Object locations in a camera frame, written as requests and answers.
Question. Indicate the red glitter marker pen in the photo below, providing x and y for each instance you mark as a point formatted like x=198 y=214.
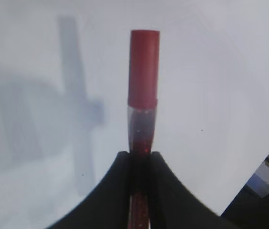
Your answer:
x=141 y=111

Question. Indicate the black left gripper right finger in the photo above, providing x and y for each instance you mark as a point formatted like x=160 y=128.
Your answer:
x=172 y=206

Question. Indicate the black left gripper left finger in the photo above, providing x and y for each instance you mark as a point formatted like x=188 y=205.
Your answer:
x=107 y=206

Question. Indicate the white table leg frame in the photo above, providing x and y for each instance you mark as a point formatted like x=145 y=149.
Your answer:
x=258 y=183

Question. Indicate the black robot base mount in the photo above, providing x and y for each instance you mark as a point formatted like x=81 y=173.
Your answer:
x=248 y=211

